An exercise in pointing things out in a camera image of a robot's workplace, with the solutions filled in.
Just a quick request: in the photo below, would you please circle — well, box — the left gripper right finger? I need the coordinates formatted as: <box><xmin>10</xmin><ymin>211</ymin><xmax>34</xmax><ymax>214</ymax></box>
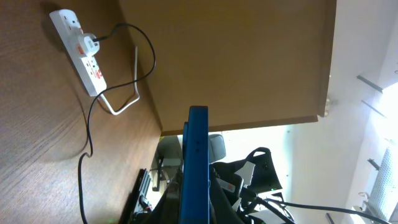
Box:
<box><xmin>210</xmin><ymin>169</ymin><xmax>243</xmax><ymax>224</ymax></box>

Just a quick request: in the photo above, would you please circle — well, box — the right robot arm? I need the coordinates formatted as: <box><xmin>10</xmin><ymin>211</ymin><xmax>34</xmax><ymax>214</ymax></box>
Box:
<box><xmin>211</xmin><ymin>147</ymin><xmax>282</xmax><ymax>223</ymax></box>

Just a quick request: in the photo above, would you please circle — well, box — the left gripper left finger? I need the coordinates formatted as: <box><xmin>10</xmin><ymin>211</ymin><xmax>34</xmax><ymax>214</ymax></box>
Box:
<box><xmin>149</xmin><ymin>174</ymin><xmax>182</xmax><ymax>224</ymax></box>

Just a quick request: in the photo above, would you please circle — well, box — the white power strip cord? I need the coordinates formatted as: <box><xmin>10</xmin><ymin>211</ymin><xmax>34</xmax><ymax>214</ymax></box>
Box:
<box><xmin>99</xmin><ymin>45</ymin><xmax>141</xmax><ymax>116</ymax></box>

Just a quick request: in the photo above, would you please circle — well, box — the white power strip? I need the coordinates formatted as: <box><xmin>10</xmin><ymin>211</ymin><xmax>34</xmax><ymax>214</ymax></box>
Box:
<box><xmin>49</xmin><ymin>9</ymin><xmax>106</xmax><ymax>96</ymax></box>

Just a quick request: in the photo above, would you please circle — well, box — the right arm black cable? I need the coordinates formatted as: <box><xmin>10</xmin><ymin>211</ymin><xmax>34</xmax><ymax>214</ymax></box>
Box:
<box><xmin>254</xmin><ymin>195</ymin><xmax>398</xmax><ymax>224</ymax></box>

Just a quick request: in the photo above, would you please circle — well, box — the blue Galaxy smartphone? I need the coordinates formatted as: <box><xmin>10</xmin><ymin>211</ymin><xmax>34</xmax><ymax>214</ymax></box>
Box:
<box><xmin>179</xmin><ymin>106</ymin><xmax>210</xmax><ymax>223</ymax></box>

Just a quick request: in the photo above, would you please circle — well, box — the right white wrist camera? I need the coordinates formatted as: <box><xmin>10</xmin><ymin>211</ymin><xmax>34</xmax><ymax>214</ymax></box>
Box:
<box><xmin>235</xmin><ymin>162</ymin><xmax>256</xmax><ymax>187</ymax></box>

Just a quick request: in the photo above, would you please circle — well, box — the white USB charger plug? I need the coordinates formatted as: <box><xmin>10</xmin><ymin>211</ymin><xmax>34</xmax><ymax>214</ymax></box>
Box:
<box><xmin>69</xmin><ymin>33</ymin><xmax>100</xmax><ymax>58</ymax></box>

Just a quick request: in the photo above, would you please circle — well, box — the black USB charging cable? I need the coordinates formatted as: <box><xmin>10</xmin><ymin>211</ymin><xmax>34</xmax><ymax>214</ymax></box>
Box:
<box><xmin>77</xmin><ymin>22</ymin><xmax>157</xmax><ymax>224</ymax></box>

